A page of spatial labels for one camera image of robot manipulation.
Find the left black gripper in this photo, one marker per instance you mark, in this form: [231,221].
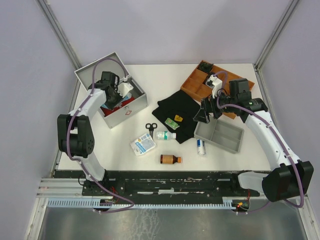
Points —
[111,106]

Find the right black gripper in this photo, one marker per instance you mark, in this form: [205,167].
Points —
[202,115]

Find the light blue mask packet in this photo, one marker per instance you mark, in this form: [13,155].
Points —
[127,97]

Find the green small sachet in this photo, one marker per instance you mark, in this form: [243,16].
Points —
[171,123]

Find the black handled scissors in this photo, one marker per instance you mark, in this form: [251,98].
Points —
[151,127]

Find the blue white gauze packet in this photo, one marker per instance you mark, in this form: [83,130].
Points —
[143,144]

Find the red first aid kit pouch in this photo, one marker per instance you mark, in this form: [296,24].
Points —
[108,112]

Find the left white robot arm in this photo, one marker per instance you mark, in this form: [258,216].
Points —
[74,131]

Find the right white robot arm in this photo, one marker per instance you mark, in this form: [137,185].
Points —
[289,176]

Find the brown medicine bottle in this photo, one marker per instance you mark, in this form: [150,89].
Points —
[170,159]

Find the grey metal first aid box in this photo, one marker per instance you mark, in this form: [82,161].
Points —
[112,63]

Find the black folded cloth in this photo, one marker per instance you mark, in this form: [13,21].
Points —
[181,108]

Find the white blue tube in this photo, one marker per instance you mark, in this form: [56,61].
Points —
[201,149]

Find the brown wooden compartment tray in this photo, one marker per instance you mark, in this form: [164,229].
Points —
[195,86]

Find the grey plastic divided tray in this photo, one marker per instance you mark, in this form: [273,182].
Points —
[221,134]

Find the clear bottle green label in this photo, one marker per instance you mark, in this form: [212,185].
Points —
[165,135]

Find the dark rolled item top compartment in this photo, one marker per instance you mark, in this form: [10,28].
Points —
[205,67]

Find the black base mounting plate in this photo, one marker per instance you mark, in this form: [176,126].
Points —
[176,187]

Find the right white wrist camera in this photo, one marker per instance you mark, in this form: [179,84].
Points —
[215,84]

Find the light blue cable duct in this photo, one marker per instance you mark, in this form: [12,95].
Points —
[227,203]

